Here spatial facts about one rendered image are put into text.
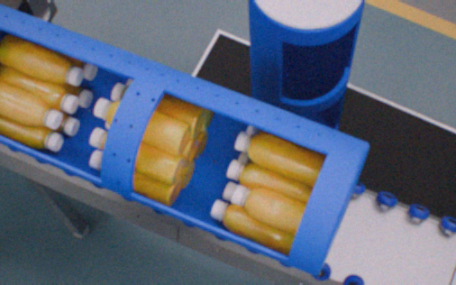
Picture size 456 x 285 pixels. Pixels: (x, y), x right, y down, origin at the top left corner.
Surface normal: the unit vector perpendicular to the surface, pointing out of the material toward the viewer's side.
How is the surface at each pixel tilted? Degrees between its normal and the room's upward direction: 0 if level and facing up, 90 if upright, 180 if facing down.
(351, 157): 25
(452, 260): 0
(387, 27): 0
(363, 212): 0
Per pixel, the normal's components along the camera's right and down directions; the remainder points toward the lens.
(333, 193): -0.12, -0.22
